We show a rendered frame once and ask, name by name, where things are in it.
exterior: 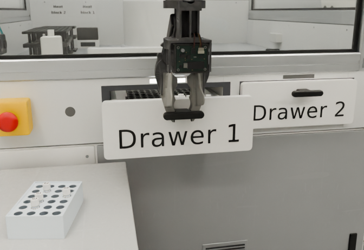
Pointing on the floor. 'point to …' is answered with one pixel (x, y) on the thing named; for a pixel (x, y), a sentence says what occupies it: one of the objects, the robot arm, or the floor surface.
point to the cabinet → (238, 192)
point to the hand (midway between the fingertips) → (181, 113)
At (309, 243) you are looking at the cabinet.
